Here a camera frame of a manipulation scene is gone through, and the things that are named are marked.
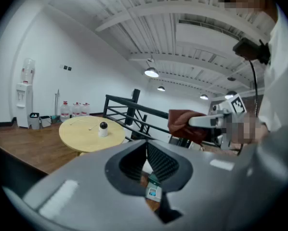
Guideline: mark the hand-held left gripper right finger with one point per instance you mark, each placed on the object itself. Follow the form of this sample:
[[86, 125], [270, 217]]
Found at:
[[165, 165]]

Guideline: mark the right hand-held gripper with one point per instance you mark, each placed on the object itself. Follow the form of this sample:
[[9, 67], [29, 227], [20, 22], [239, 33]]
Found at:
[[227, 115]]

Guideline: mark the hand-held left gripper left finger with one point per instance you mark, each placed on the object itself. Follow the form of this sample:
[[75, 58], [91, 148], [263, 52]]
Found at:
[[130, 163]]

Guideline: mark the reddish brown cloth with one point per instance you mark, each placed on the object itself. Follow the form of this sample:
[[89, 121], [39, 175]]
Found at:
[[182, 125]]

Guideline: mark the small round white device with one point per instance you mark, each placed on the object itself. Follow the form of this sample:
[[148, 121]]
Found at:
[[103, 130]]

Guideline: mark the round wooden table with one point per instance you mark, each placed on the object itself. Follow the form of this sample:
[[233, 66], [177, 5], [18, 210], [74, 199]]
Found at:
[[81, 138]]

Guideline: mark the black chest-mounted device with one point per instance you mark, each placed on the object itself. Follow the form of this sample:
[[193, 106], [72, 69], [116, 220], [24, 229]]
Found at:
[[251, 50]]

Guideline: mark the person's right hand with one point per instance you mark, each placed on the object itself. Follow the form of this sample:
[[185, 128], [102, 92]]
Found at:
[[250, 130]]

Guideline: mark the small dome pendant lamp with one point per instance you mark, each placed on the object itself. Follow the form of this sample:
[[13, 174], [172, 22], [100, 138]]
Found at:
[[161, 88], [230, 94], [204, 97]]

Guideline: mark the small green white box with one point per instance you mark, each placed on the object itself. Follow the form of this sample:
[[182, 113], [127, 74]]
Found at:
[[154, 189]]

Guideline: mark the black metal railing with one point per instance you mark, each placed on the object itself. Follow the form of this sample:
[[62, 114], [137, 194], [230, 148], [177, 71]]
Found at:
[[134, 107]]

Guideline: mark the water jug with red cap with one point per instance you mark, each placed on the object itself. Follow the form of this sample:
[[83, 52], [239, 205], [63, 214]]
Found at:
[[76, 110], [65, 112], [85, 109]]

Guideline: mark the large dome pendant lamp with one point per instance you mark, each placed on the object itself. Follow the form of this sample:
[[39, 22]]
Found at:
[[151, 72]]

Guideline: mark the person's white shirt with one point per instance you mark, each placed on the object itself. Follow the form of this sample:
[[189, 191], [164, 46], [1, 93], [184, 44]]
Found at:
[[281, 80]]

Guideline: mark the white bucket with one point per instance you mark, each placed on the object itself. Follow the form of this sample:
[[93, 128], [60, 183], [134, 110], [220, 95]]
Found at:
[[45, 121]]

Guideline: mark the grey trash bin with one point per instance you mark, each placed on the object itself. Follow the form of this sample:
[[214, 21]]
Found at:
[[34, 121]]

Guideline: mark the white water dispenser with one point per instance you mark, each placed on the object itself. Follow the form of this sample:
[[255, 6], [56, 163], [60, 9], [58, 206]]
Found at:
[[23, 105]]

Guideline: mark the clear water bottle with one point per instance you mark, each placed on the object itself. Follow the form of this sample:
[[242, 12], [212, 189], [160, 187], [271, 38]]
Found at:
[[28, 70]]

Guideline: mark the wall switch panels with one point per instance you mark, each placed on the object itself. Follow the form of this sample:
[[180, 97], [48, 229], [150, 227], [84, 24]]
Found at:
[[66, 67]]

